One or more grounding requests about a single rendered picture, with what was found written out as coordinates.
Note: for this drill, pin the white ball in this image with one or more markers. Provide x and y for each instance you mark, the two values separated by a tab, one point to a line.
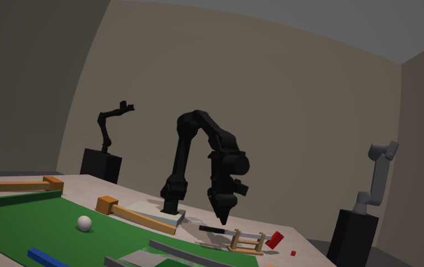
84	223

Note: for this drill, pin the green putting mat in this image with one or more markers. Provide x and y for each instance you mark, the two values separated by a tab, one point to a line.
51	226

